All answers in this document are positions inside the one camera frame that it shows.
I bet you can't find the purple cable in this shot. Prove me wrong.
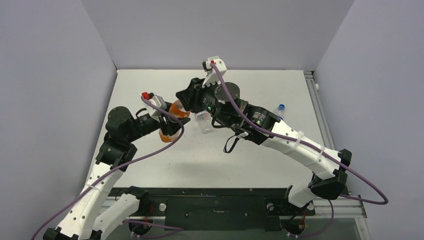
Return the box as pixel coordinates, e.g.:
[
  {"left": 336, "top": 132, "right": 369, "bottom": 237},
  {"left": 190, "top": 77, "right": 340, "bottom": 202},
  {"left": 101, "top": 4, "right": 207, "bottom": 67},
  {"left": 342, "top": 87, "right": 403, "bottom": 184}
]
[
  {"left": 209, "top": 62, "right": 389, "bottom": 239},
  {"left": 31, "top": 94, "right": 186, "bottom": 240}
]

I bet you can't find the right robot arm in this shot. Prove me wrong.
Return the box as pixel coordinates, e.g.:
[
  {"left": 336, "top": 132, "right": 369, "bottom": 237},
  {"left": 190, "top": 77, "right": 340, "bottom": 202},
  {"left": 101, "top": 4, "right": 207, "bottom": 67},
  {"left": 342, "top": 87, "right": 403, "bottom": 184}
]
[{"left": 175, "top": 78, "right": 352, "bottom": 214}]

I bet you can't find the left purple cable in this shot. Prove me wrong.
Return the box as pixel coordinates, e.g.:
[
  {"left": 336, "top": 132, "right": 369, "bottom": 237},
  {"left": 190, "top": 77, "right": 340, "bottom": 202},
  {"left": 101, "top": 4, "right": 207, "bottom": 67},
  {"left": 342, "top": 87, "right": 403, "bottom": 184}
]
[{"left": 31, "top": 94, "right": 186, "bottom": 240}]

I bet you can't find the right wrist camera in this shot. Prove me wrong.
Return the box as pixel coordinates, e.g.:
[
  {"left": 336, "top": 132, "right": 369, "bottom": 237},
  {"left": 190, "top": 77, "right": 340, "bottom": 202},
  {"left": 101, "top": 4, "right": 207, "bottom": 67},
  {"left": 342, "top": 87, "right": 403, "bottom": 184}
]
[{"left": 202, "top": 55, "right": 227, "bottom": 88}]

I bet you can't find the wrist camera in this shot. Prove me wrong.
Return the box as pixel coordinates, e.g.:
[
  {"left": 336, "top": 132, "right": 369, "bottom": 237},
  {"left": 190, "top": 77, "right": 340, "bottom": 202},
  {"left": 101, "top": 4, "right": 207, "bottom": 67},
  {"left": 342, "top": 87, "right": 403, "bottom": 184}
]
[
  {"left": 202, "top": 55, "right": 227, "bottom": 88},
  {"left": 141, "top": 92, "right": 167, "bottom": 121}
]

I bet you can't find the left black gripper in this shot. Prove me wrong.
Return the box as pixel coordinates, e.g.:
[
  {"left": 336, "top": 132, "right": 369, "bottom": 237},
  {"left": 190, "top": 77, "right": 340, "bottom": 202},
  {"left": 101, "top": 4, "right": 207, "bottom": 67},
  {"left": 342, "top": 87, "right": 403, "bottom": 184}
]
[{"left": 125, "top": 102, "right": 190, "bottom": 143}]

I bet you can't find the clear water bottle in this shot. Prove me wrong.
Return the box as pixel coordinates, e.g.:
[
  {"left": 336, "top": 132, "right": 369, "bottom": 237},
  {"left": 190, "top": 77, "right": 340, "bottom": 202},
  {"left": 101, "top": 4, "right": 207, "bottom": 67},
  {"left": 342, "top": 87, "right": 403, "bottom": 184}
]
[{"left": 194, "top": 111, "right": 214, "bottom": 134}]

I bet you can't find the slim orange drink bottle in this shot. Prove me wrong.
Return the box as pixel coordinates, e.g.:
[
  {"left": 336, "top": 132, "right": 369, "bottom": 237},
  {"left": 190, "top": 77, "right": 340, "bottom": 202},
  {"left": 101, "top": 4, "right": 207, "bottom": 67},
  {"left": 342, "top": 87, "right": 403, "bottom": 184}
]
[{"left": 159, "top": 100, "right": 190, "bottom": 143}]

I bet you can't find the aluminium frame rail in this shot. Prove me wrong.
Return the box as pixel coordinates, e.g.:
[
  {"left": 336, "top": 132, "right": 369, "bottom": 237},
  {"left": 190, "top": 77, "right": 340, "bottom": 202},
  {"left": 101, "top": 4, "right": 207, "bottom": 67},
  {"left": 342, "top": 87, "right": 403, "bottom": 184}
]
[{"left": 303, "top": 71, "right": 336, "bottom": 150}]

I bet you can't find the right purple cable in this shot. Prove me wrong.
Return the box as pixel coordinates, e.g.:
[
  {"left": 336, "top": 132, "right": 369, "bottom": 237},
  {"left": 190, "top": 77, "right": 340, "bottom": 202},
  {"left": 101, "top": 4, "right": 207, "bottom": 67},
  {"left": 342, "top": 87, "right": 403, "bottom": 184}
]
[{"left": 209, "top": 62, "right": 389, "bottom": 239}]

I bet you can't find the blue cap pepsi bottle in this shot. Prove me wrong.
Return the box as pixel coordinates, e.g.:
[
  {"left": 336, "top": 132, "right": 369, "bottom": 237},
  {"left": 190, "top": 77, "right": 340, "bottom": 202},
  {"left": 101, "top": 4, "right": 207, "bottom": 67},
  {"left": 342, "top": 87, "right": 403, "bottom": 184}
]
[{"left": 272, "top": 104, "right": 286, "bottom": 121}]

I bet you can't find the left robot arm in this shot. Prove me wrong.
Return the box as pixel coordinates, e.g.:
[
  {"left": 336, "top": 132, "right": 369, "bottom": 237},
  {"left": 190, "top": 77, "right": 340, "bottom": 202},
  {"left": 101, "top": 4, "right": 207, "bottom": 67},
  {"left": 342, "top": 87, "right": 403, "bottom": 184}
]
[{"left": 42, "top": 102, "right": 190, "bottom": 240}]

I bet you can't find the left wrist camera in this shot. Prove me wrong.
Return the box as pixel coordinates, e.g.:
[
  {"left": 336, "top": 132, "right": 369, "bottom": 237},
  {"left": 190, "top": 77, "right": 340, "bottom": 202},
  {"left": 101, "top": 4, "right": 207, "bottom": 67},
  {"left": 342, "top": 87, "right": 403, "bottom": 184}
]
[{"left": 141, "top": 92, "right": 167, "bottom": 121}]

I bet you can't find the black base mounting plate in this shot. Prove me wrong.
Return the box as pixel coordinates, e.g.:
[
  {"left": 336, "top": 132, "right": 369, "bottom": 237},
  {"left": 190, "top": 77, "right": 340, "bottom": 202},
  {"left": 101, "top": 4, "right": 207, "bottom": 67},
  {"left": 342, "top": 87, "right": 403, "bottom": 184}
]
[{"left": 131, "top": 187, "right": 315, "bottom": 232}]

